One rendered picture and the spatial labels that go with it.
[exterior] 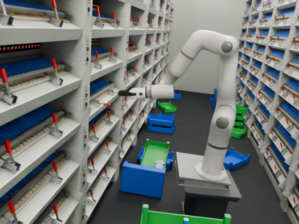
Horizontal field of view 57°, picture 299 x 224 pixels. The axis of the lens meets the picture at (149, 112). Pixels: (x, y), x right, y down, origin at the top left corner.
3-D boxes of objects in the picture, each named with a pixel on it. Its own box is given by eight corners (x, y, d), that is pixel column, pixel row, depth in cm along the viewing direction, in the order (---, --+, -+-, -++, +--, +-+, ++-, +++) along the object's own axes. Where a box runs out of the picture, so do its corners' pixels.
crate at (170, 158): (173, 159, 255) (174, 151, 253) (171, 170, 236) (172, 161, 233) (141, 154, 259) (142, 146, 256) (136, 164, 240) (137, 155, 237)
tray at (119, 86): (119, 96, 189) (124, 84, 186) (85, 125, 132) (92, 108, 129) (92, 82, 189) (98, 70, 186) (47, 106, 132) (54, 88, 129)
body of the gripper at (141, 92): (147, 100, 162) (129, 100, 164) (150, 96, 172) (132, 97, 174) (147, 87, 160) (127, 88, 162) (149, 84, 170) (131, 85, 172)
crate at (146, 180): (161, 198, 195) (163, 192, 203) (164, 173, 189) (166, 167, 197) (120, 190, 199) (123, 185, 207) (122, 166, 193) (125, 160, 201)
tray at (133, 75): (139, 79, 255) (145, 65, 251) (122, 93, 198) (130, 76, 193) (119, 69, 256) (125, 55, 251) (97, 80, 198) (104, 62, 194)
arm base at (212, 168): (219, 164, 179) (226, 138, 173) (231, 182, 162) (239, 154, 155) (191, 162, 176) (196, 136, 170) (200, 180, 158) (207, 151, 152)
